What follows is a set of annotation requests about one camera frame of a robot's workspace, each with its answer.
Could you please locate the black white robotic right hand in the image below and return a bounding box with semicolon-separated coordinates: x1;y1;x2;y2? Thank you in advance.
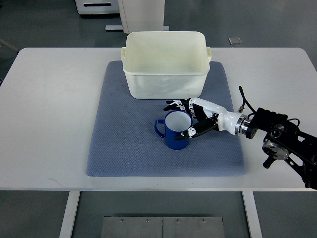
164;98;246;140

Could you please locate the blue mug white inside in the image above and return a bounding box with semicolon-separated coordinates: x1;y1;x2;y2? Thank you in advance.
154;110;192;150

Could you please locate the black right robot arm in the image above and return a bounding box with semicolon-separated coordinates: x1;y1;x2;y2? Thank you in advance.
237;86;317;189

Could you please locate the white plastic box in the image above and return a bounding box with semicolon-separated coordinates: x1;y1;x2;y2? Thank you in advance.
121;31;211;99

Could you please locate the small grey floor plate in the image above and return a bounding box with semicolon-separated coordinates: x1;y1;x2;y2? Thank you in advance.
228;37;242;46

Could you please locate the blue textured mat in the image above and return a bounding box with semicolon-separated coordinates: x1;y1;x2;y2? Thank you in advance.
86;61;247;177

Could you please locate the right white table leg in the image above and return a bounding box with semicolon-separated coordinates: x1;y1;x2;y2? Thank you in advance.
242;191;263;238

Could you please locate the white table leg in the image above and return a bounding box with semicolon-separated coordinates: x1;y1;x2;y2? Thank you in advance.
242;191;263;238
59;191;80;238

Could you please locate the white pillar stand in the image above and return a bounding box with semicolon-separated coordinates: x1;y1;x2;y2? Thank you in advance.
105;0;170;34

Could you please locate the white cabinet with slot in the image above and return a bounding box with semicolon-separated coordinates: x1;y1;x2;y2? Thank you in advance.
75;0;119;15

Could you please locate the left white table leg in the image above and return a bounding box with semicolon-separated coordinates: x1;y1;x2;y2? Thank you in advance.
59;191;80;238

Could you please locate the grey bar at left edge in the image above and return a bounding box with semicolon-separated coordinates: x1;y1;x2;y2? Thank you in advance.
0;39;19;53

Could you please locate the grey metal base plate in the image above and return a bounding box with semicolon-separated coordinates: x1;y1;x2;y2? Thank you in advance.
101;217;225;238

